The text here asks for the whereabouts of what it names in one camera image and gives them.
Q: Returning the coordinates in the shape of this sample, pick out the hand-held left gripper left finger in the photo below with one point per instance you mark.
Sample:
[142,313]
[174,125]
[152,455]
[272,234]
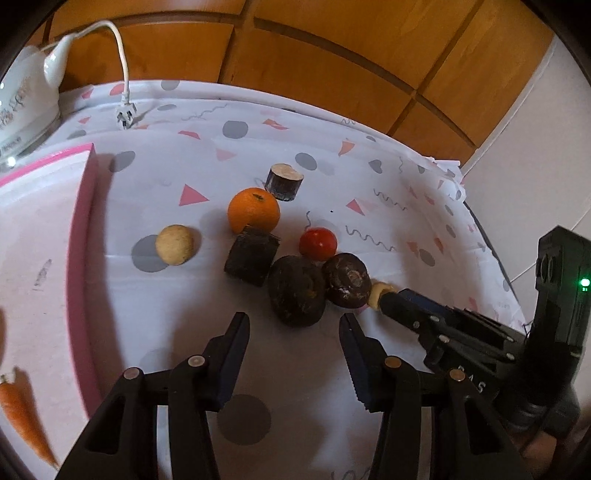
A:
[233,364]

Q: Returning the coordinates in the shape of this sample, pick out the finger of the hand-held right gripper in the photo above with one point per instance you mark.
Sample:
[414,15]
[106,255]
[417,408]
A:
[401,311]
[427,303]

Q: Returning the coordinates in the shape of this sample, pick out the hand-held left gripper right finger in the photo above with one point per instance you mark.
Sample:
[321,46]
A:
[358,364]

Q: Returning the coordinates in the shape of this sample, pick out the small pale yellow piece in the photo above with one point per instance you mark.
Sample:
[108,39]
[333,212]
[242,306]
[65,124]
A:
[378,295]

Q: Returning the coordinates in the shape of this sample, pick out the large orange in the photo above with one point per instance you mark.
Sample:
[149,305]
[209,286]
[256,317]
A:
[254,210]

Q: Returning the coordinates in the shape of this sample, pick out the sugarcane piece with pale cut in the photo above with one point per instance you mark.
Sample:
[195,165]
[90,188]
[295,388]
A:
[282,184]

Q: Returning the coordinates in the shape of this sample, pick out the pink tray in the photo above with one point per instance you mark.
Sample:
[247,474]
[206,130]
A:
[41,230]

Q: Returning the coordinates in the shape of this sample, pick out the dark round water chestnut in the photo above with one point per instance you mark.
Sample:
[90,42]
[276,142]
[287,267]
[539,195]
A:
[295,290]
[346,279]

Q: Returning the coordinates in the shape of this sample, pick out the white patterned tablecloth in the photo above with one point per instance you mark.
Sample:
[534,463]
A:
[161,300]

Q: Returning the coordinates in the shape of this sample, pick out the dark blocky sugarcane piece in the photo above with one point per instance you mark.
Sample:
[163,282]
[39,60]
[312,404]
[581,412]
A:
[251,258]

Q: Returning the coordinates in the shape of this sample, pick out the red tomato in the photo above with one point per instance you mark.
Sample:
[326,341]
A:
[317,243]

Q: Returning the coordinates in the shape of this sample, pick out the pale yellow round fruit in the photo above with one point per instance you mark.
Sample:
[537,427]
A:
[174,244]

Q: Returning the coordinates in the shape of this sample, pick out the orange carrot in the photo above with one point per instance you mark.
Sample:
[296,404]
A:
[18,410]

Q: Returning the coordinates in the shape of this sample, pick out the white ceramic electric kettle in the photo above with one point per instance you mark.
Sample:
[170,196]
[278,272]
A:
[23,106]

